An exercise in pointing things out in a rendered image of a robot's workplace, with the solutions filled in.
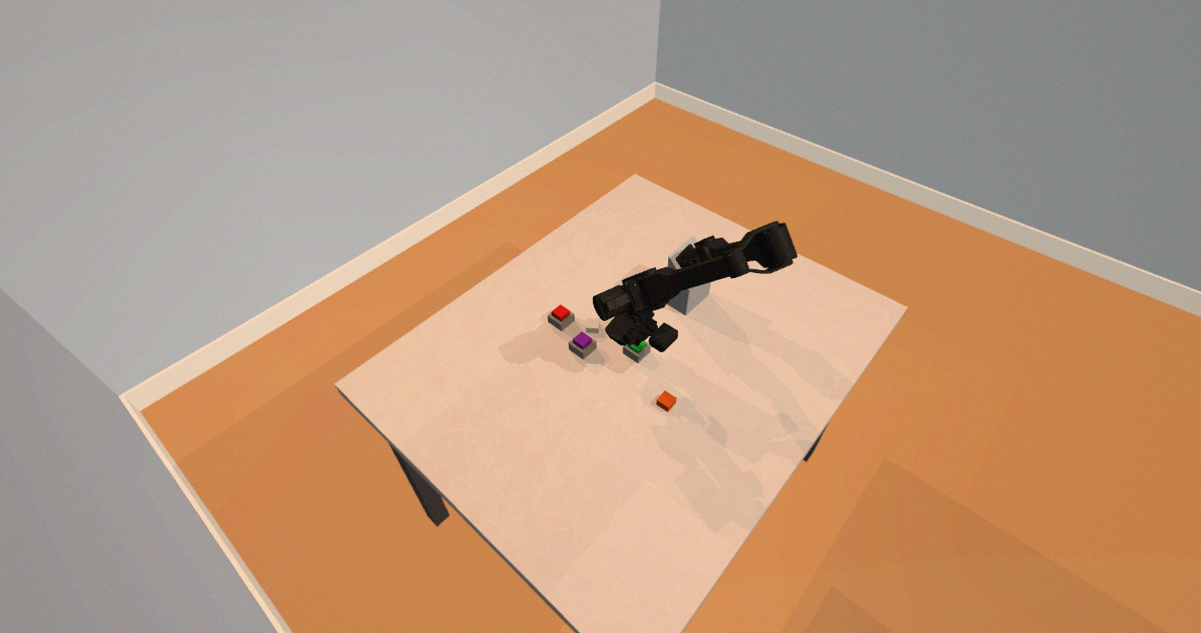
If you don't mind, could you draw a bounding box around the small orange block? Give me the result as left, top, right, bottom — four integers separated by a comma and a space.
656, 392, 677, 412

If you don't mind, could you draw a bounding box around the green button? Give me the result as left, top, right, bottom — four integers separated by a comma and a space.
622, 341, 651, 364

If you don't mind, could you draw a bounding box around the red button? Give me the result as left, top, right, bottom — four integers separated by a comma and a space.
546, 305, 575, 332

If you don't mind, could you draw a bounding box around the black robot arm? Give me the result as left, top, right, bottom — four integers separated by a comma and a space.
593, 221, 797, 346

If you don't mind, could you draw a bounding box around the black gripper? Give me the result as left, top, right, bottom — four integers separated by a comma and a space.
626, 307, 679, 352

